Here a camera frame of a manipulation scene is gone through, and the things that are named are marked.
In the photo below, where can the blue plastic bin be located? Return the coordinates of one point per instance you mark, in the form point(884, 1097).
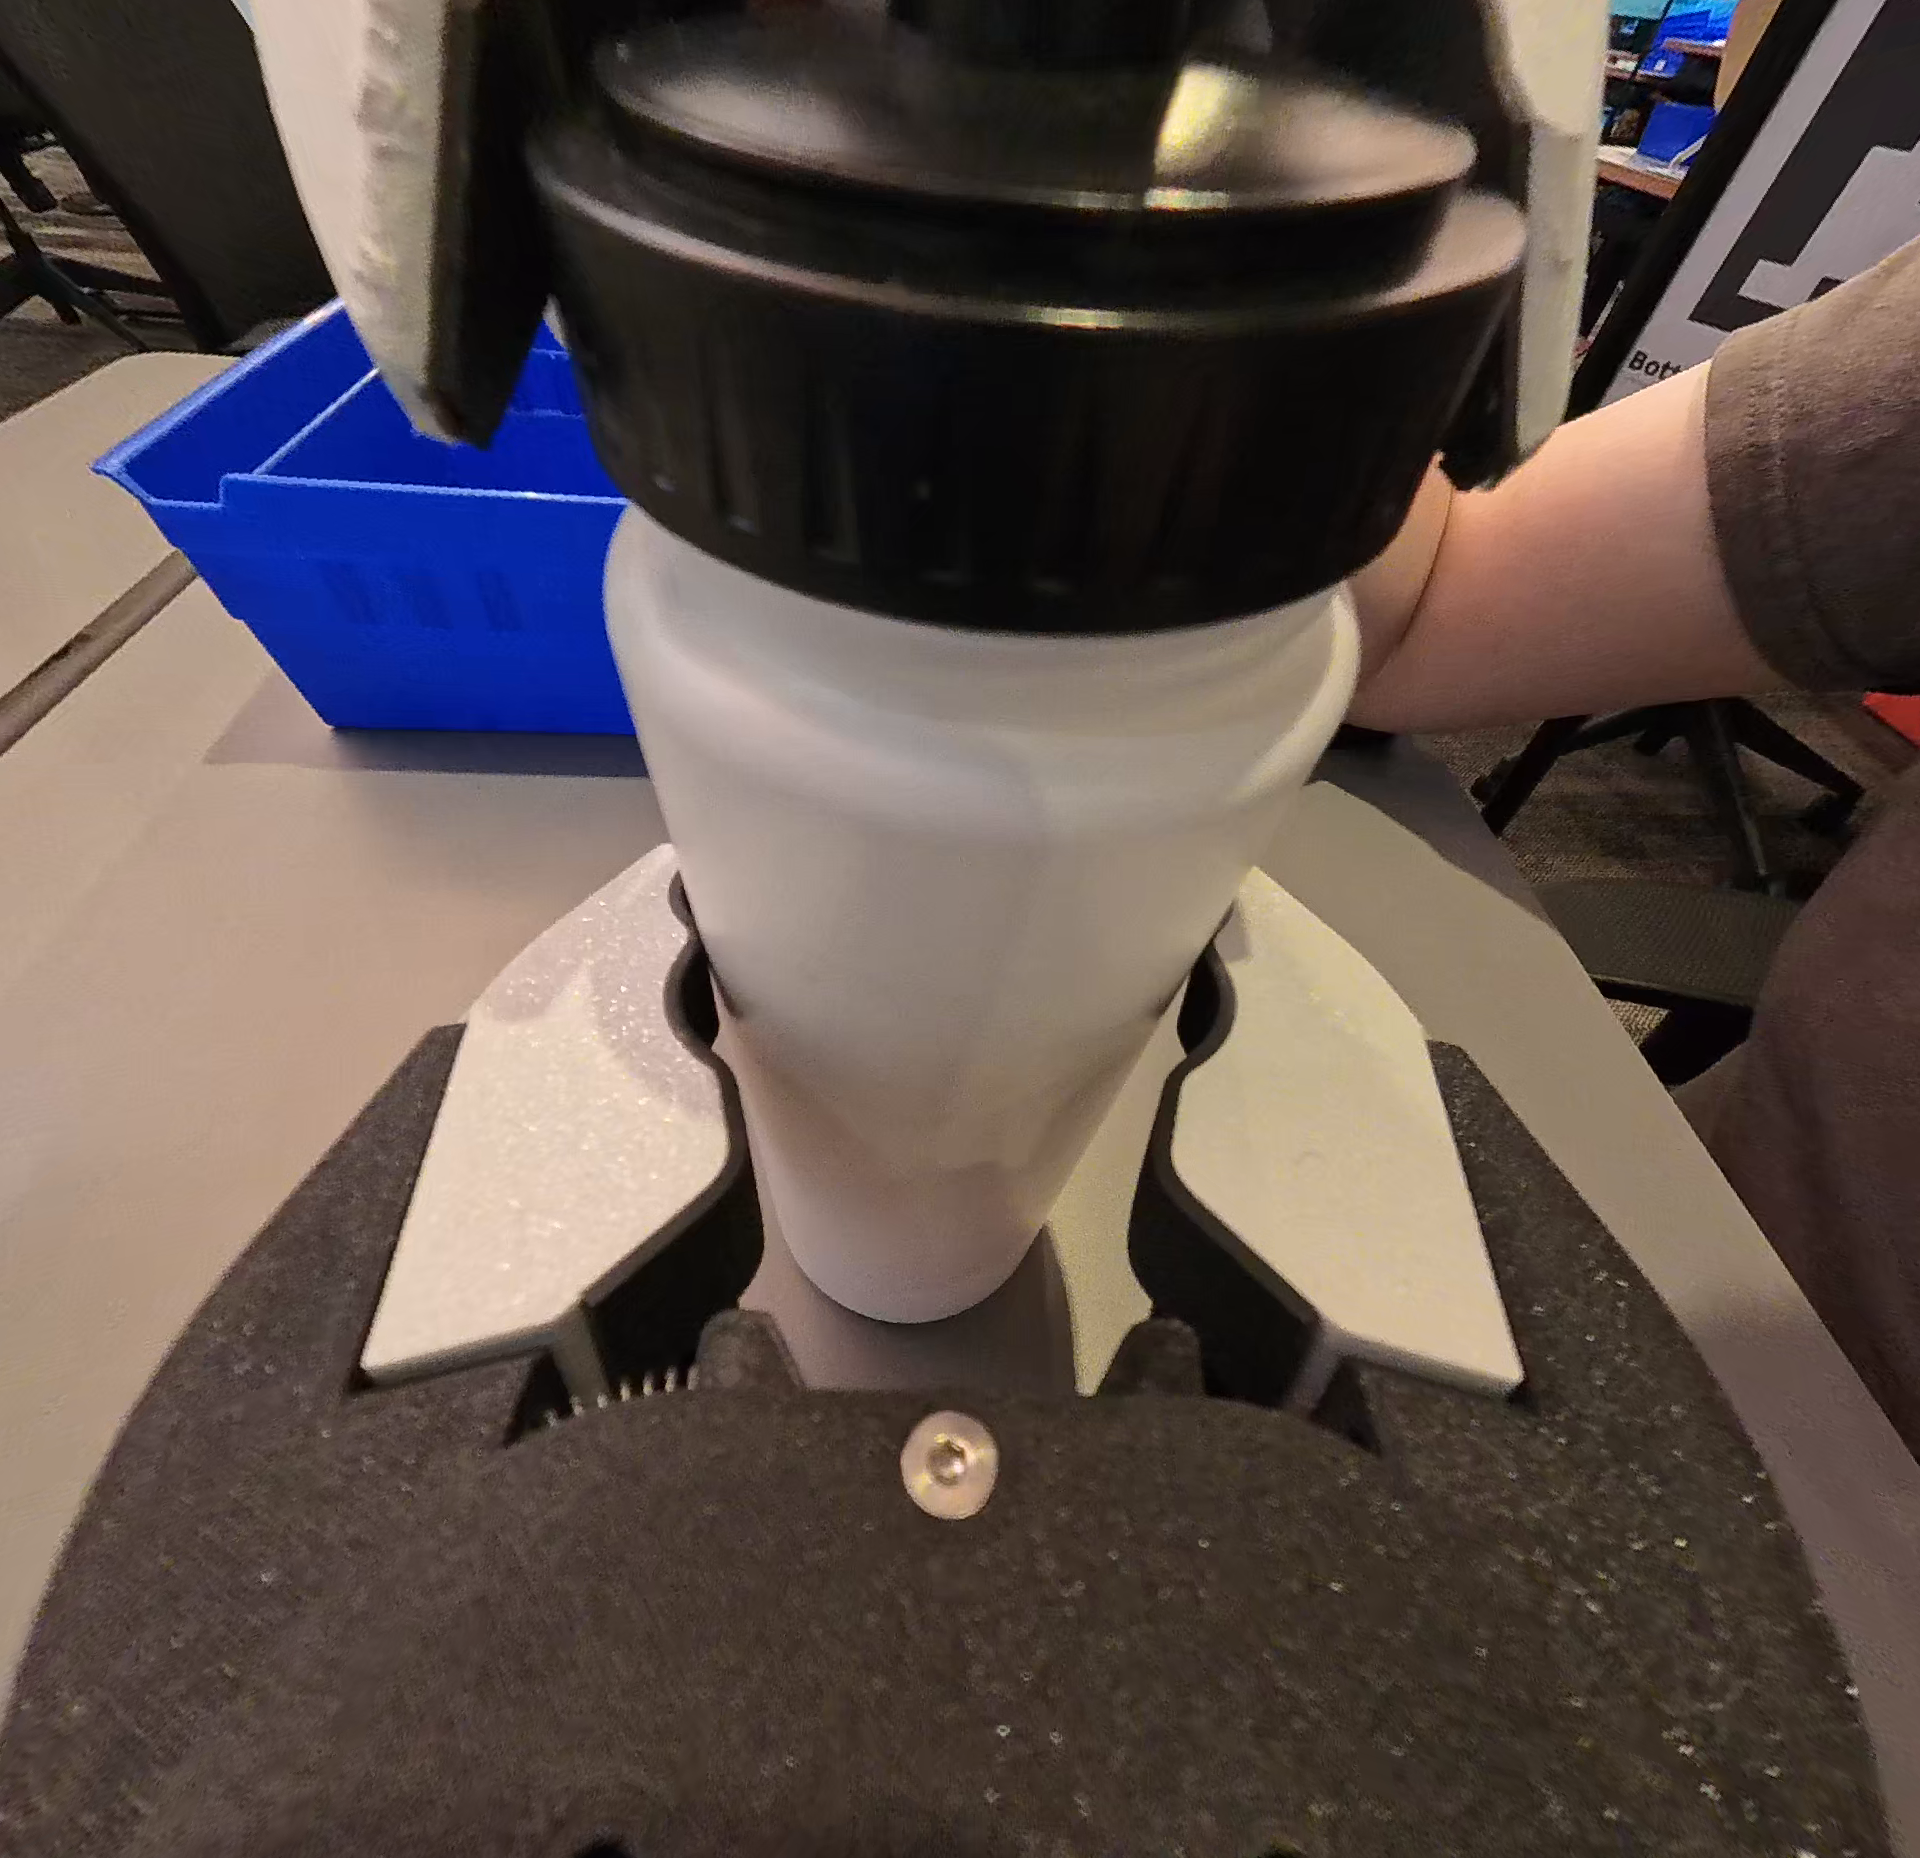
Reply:
point(373, 614)

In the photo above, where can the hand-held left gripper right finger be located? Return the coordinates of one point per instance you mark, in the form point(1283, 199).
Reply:
point(1334, 1181)

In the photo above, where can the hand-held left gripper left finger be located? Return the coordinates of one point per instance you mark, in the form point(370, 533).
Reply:
point(541, 1169)

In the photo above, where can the framed marker sign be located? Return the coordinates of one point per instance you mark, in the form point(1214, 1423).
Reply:
point(1768, 237)

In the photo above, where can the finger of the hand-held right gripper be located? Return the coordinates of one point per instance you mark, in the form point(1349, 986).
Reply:
point(1559, 163)
point(390, 163)

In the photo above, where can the shelf with blue boxes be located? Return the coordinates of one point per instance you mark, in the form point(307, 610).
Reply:
point(1679, 132)

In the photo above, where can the person's right forearm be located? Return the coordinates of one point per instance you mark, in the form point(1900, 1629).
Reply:
point(1574, 584)

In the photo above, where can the white plastic bottle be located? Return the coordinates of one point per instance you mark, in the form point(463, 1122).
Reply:
point(957, 870)

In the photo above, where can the black bottle lid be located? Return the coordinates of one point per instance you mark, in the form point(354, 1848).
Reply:
point(1018, 388)

